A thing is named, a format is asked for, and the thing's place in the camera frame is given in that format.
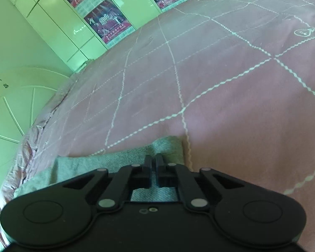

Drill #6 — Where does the white glossy wardrobe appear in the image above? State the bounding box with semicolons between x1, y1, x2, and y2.
0;0;226;72

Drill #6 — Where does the bed with pink checked sheet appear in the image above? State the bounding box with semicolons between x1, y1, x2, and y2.
0;0;315;252

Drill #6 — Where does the white arched headboard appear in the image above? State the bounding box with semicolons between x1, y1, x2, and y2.
0;67;72;252

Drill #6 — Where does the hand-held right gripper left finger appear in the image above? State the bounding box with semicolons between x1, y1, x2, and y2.
63;154;153;213

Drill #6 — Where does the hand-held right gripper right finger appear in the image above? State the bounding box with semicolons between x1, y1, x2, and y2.
155;154;244;213

